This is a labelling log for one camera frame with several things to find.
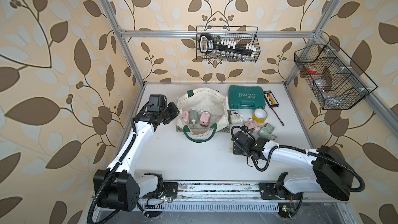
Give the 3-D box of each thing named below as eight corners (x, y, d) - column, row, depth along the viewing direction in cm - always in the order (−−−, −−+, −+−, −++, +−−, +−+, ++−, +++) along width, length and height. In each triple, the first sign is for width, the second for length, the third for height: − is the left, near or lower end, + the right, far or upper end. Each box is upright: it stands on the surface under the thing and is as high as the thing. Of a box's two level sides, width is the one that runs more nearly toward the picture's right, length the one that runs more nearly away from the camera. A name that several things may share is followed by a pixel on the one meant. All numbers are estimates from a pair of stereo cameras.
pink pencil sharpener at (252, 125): (252, 136, 94) (254, 132, 90) (242, 126, 98) (244, 123, 95) (259, 130, 96) (261, 126, 93) (250, 121, 101) (251, 117, 97)
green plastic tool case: (229, 110, 106) (230, 106, 103) (226, 88, 120) (227, 84, 116) (266, 110, 106) (268, 106, 103) (259, 88, 120) (261, 84, 116)
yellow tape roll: (253, 123, 100) (254, 121, 97) (250, 111, 106) (251, 108, 104) (268, 123, 100) (269, 121, 97) (264, 111, 106) (265, 108, 104)
